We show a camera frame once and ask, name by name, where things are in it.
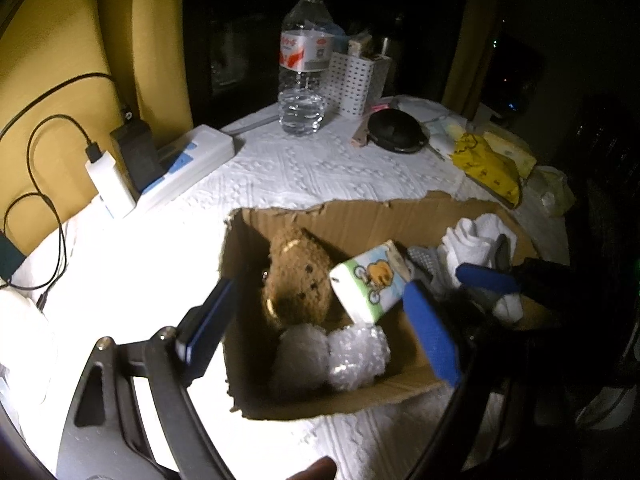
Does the white towel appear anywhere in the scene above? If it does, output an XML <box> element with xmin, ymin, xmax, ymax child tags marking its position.
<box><xmin>438</xmin><ymin>214</ymin><xmax>523</xmax><ymax>324</ymax></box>

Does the cartoon chick tissue pack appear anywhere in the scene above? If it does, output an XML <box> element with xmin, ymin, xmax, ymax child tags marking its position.
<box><xmin>329</xmin><ymin>240</ymin><xmax>411</xmax><ymax>324</ymax></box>

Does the light green plastic bag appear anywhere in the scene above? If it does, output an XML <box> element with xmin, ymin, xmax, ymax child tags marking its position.
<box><xmin>527</xmin><ymin>165</ymin><xmax>576</xmax><ymax>218</ymax></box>

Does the white fluffy ball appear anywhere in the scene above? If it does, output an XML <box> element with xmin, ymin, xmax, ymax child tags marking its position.
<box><xmin>270</xmin><ymin>324</ymin><xmax>330</xmax><ymax>398</ymax></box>

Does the white textured tablecloth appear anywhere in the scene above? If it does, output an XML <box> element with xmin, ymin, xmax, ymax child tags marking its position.
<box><xmin>0</xmin><ymin>94</ymin><xmax>572</xmax><ymax>480</ymax></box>

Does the brown cardboard box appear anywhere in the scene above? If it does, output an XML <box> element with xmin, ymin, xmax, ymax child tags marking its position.
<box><xmin>220</xmin><ymin>192</ymin><xmax>538</xmax><ymax>420</ymax></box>

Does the pale yellow tissue pack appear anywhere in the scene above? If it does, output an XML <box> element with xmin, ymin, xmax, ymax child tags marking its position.
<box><xmin>483</xmin><ymin>131</ymin><xmax>537</xmax><ymax>180</ymax></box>

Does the white charger adapter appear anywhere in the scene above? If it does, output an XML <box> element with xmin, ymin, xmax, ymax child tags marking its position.
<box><xmin>85</xmin><ymin>152</ymin><xmax>136</xmax><ymax>219</ymax></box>

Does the white perforated plastic basket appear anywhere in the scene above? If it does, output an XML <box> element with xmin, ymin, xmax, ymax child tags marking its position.
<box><xmin>320</xmin><ymin>52</ymin><xmax>392</xmax><ymax>119</ymax></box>

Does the dark grey charger adapter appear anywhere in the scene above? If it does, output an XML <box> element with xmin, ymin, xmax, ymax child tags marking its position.
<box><xmin>110</xmin><ymin>118</ymin><xmax>165</xmax><ymax>193</ymax></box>

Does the clear plastic water bottle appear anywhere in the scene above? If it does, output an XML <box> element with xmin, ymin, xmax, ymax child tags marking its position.
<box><xmin>278</xmin><ymin>0</ymin><xmax>334</xmax><ymax>136</ymax></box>

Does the black charging cable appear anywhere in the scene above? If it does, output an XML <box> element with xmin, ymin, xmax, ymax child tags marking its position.
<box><xmin>0</xmin><ymin>71</ymin><xmax>137</xmax><ymax>313</ymax></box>

